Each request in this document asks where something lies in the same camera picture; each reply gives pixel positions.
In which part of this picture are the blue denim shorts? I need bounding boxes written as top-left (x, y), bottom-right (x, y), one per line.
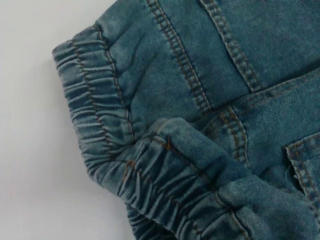
top-left (51, 0), bottom-right (320, 240)

